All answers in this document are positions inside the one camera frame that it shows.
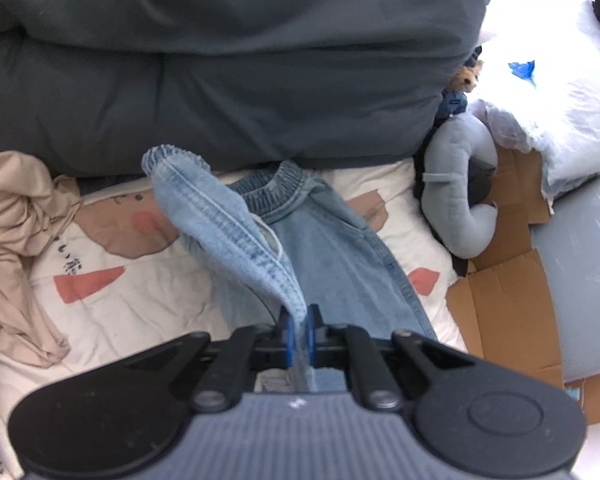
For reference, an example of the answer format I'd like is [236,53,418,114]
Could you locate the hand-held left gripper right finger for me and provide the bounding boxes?
[304,304,481,411]

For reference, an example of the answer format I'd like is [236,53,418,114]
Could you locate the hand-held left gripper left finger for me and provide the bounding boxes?
[120,308,297,413]

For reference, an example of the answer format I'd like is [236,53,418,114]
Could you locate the light blue denim pants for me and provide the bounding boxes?
[141,144,438,393]

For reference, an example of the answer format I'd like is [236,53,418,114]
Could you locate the bear printed cream bedsheet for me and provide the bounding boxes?
[0,160,468,480]

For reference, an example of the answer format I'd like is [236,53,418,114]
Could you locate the brown cardboard sheet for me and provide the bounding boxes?
[445,145,600,426]

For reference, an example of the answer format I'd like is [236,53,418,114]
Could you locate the grey plush toy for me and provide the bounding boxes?
[420,112,499,260]

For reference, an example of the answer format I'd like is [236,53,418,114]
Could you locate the dark grey duvet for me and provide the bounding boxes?
[0,0,503,178]

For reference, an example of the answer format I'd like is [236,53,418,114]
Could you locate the crumpled beige garment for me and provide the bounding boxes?
[0,149,83,368]

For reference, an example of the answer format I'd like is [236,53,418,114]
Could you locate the orange patterned toy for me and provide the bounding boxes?
[452,60,485,93]

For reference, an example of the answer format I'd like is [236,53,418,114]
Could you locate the white plastic bag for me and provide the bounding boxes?
[467,0,600,201]

